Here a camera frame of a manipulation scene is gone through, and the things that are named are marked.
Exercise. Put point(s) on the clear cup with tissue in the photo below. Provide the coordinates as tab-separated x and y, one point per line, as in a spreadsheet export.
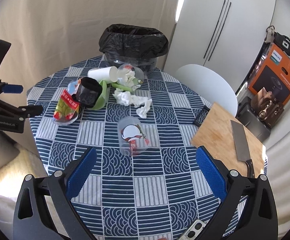
130	77

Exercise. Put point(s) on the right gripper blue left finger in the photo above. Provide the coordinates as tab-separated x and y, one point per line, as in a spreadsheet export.
32	219

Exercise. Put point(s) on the white refrigerator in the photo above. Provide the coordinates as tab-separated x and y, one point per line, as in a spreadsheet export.
222	35

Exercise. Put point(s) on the clear printed plastic cup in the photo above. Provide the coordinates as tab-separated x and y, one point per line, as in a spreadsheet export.
131	136

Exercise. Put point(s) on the black window snack bag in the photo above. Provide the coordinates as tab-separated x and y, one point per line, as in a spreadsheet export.
88	92

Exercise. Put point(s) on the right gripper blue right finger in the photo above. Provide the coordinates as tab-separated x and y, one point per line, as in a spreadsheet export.
259	217

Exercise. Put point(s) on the white tissue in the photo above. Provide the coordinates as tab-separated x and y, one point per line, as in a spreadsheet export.
141	103

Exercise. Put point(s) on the blue white patterned tablecloth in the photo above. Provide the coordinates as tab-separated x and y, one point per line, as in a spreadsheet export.
154	194

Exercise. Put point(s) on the brown leather handbag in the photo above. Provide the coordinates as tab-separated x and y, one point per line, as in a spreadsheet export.
266	107

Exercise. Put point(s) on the white round chair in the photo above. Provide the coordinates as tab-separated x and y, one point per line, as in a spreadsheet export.
208	84

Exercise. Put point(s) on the white paper cup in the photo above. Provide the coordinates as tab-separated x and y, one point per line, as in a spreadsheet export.
107	74

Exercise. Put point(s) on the blue pink snack wrapper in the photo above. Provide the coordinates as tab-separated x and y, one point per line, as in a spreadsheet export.
73	87

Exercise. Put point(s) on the black bag lined trash bin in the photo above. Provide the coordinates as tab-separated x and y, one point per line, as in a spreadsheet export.
135	45

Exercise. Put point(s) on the dark grey storage box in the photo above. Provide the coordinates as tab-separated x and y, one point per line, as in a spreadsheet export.
250	120

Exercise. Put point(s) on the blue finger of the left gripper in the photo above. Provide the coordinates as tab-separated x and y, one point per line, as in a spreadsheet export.
30	111
8	88

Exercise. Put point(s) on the green plastic tray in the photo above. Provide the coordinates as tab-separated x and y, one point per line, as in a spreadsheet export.
101	101

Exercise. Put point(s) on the wooden cutting board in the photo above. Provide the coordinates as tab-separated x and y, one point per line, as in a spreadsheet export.
216	135

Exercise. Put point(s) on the steel cleaver knife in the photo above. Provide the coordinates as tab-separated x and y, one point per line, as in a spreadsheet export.
241	147

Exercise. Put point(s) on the white smartphone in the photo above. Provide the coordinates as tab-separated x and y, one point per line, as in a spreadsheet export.
193	231

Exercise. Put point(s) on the orange appliance box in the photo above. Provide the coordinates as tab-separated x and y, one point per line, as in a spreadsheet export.
272	72

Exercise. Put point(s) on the red green snack bag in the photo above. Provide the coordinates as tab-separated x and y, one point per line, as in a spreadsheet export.
67	109

